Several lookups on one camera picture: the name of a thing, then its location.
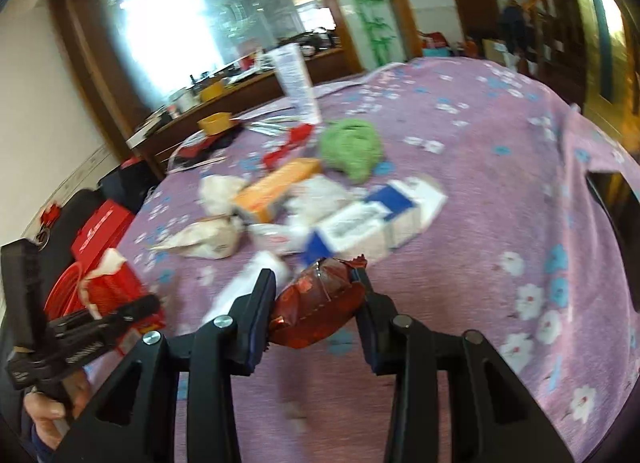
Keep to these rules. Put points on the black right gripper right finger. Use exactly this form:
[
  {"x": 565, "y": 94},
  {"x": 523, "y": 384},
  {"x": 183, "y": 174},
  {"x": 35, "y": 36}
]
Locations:
[{"x": 492, "y": 417}]

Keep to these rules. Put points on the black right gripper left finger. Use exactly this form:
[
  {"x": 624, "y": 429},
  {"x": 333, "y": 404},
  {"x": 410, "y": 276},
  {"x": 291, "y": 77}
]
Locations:
[{"x": 132, "y": 416}]

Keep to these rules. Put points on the red white plastic bag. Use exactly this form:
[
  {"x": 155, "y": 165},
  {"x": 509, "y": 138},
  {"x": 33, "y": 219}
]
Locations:
[{"x": 112, "y": 284}]

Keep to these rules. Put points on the red snack wrapper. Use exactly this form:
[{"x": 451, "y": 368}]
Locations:
[{"x": 322, "y": 299}]

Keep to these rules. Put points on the clear plastic bag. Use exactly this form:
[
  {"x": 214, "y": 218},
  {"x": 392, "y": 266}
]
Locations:
[{"x": 306, "y": 203}]

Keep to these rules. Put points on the white blue medicine box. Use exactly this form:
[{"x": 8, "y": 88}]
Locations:
[{"x": 374, "y": 227}]

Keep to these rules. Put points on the person's left hand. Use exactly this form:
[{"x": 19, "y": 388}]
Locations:
[{"x": 44, "y": 411}]

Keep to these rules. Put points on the red plastic basket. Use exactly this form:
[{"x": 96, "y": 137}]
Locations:
[{"x": 64, "y": 298}]

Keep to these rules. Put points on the white small bottle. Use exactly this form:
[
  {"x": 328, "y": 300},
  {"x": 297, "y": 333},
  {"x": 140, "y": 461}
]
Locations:
[{"x": 244, "y": 282}]

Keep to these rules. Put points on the red gift box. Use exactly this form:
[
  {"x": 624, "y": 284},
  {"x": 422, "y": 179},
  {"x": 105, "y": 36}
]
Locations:
[{"x": 103, "y": 230}]

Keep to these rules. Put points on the white crumpled tissue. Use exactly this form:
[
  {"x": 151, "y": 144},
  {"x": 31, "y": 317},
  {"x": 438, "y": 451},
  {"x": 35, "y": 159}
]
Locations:
[{"x": 217, "y": 235}]

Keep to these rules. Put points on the orange medicine box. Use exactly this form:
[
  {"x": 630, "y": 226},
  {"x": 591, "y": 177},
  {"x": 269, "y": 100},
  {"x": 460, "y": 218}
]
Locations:
[{"x": 261, "y": 202}]

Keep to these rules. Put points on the wooden chopsticks pair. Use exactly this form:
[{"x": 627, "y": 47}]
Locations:
[{"x": 177, "y": 165}]

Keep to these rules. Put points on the wooden sideboard shelf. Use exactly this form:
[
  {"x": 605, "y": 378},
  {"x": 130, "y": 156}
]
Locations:
[{"x": 155, "y": 149}]

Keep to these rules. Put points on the yellow tape roll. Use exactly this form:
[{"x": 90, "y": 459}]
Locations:
[{"x": 217, "y": 123}]

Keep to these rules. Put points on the red crumpled wrapper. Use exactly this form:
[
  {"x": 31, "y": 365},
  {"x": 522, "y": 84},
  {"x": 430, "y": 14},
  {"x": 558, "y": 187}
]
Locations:
[{"x": 297, "y": 137}]

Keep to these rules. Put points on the wrapped chopsticks pack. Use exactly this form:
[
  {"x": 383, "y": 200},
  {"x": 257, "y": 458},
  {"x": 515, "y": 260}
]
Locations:
[{"x": 273, "y": 125}]

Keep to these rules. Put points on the green knotted towel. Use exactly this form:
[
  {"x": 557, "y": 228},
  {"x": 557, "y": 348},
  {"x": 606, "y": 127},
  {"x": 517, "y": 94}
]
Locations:
[{"x": 353, "y": 147}]

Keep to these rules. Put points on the black smartphone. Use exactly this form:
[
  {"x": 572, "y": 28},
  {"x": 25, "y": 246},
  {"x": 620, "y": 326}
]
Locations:
[{"x": 621, "y": 206}]

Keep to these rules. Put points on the white lotion tube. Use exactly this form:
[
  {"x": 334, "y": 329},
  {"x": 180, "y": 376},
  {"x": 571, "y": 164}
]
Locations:
[{"x": 293, "y": 76}]

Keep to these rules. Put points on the large etched glass mirror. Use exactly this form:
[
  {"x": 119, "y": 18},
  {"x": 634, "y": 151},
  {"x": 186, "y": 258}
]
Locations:
[{"x": 166, "y": 45}]

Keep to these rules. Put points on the bamboo painted panel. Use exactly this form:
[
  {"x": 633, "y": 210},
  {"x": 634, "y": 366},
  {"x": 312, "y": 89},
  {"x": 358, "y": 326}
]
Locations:
[{"x": 379, "y": 31}]

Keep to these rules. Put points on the wooden staircase railing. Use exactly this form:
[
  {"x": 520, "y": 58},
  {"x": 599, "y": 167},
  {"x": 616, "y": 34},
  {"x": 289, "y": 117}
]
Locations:
[{"x": 545, "y": 41}]

